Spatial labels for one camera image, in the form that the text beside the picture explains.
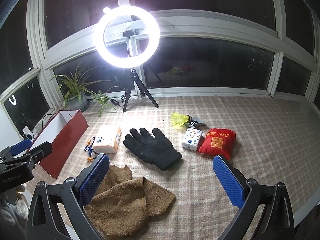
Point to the white power strip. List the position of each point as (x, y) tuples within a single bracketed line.
[(28, 133)]

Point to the plaid beige table cloth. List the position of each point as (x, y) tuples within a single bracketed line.
[(276, 140)]

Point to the white ring light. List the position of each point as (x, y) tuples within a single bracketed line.
[(126, 22)]

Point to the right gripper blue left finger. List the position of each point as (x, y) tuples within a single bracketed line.
[(90, 178)]

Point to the orange white tissue pack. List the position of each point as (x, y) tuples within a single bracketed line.
[(107, 139)]

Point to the small spider plant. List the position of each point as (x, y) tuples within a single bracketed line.
[(103, 99)]

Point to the white patterned tissue pack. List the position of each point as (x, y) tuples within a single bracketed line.
[(191, 139)]

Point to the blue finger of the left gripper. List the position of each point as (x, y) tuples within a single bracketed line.
[(37, 154), (20, 147)]

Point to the blue corded orange earplugs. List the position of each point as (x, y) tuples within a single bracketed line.
[(90, 150)]

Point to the grey logo fabric pouch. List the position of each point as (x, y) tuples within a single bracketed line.
[(195, 123)]

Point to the black knit glove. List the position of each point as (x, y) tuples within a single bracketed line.
[(155, 149)]

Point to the black tripod stand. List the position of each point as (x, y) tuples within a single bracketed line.
[(135, 80)]

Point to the red cardboard box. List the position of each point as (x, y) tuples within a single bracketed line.
[(63, 132)]

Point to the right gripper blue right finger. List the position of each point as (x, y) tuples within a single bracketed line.
[(232, 181)]

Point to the black phone holder clamp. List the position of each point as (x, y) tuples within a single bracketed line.
[(127, 34)]

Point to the yellow plastic shuttlecock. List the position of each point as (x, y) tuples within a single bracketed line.
[(179, 120)]

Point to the red fabric pouch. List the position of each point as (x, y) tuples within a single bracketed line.
[(218, 142)]

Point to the brown fuzzy towel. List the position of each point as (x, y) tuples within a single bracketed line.
[(123, 204)]

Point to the large potted spider plant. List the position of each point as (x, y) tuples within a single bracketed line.
[(74, 87)]

